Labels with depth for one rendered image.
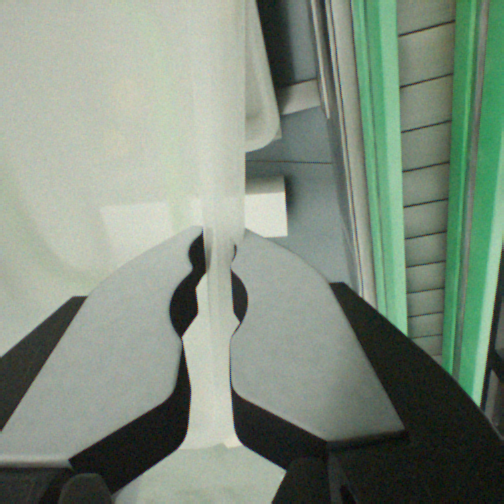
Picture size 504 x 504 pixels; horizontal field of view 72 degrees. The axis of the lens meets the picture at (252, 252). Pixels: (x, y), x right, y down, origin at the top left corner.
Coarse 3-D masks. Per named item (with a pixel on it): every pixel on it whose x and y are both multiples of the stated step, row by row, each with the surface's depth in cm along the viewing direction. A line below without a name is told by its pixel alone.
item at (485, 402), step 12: (492, 324) 56; (492, 336) 56; (492, 348) 57; (492, 360) 58; (492, 372) 59; (492, 384) 61; (492, 396) 63; (480, 408) 67; (492, 408) 64; (492, 420) 65
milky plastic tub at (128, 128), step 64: (0, 0) 13; (64, 0) 13; (128, 0) 13; (192, 0) 7; (0, 64) 15; (64, 64) 14; (128, 64) 14; (192, 64) 8; (0, 128) 16; (64, 128) 16; (128, 128) 16; (192, 128) 15; (0, 192) 18; (64, 192) 18; (128, 192) 17; (192, 192) 17; (0, 256) 20; (64, 256) 20; (128, 256) 19; (0, 320) 21; (192, 384) 18; (192, 448) 16
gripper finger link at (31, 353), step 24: (72, 312) 8; (48, 336) 7; (0, 360) 7; (24, 360) 7; (0, 384) 6; (24, 384) 6; (0, 408) 6; (0, 432) 6; (0, 480) 5; (24, 480) 5; (48, 480) 5
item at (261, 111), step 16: (256, 16) 31; (256, 32) 31; (256, 48) 32; (256, 64) 33; (256, 80) 40; (256, 96) 41; (272, 96) 34; (256, 112) 42; (272, 112) 35; (256, 128) 39; (272, 128) 36; (256, 144) 37
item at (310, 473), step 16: (304, 464) 5; (320, 464) 5; (80, 480) 5; (96, 480) 5; (288, 480) 5; (304, 480) 5; (320, 480) 5; (64, 496) 5; (80, 496) 5; (96, 496) 5; (288, 496) 5; (304, 496) 5; (320, 496) 5
